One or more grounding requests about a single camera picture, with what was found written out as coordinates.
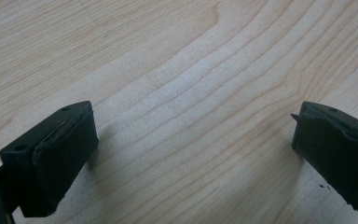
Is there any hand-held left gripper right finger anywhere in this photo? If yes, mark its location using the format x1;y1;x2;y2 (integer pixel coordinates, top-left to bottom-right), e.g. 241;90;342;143
290;101;358;219

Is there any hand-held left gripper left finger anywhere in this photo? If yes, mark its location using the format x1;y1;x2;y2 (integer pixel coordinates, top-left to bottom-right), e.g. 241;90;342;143
0;100;100;218

